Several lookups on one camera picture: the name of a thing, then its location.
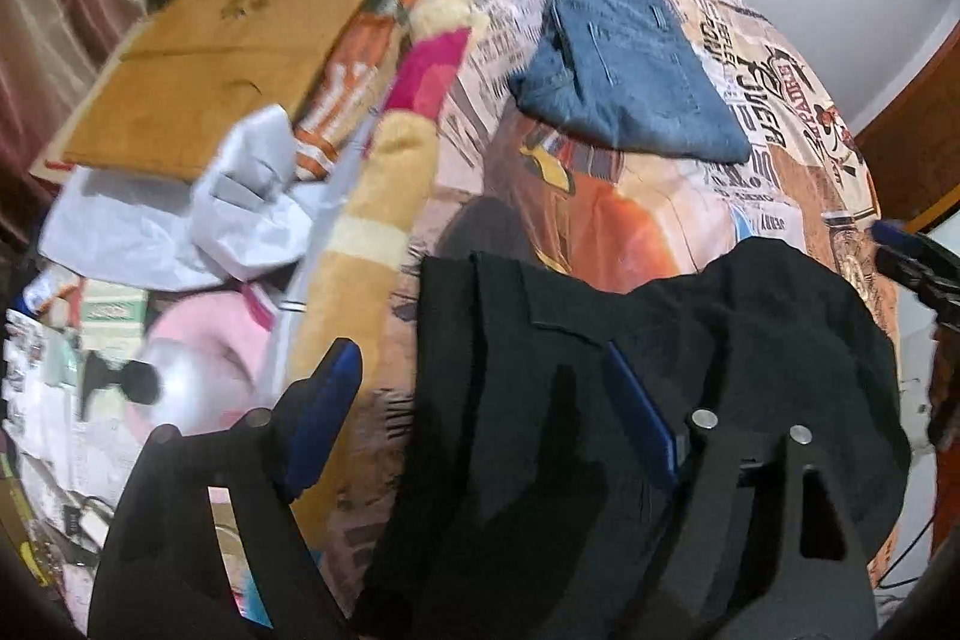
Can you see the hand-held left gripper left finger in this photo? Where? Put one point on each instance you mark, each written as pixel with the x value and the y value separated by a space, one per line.
pixel 322 415

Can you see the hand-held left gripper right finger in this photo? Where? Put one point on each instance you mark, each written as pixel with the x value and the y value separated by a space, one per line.
pixel 641 415

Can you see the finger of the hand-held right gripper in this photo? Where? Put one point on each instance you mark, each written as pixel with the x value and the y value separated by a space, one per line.
pixel 911 265

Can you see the black pants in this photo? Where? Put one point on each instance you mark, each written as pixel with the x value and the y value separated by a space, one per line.
pixel 525 385

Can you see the pink round cushion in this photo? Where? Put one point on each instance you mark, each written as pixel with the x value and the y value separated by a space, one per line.
pixel 202 325

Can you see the printed blanket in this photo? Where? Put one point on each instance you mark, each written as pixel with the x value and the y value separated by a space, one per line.
pixel 675 212

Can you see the white plastic bag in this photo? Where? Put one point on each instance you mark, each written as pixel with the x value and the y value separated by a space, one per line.
pixel 247 212

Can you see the green white box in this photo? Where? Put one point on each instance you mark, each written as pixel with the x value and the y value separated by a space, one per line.
pixel 112 310

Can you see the yellow pink plush blanket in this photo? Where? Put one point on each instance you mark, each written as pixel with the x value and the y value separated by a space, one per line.
pixel 390 175

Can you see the blue jeans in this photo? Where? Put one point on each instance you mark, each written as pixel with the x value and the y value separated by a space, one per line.
pixel 637 78

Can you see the brown cardboard sheet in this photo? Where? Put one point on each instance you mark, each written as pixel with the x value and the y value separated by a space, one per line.
pixel 225 48

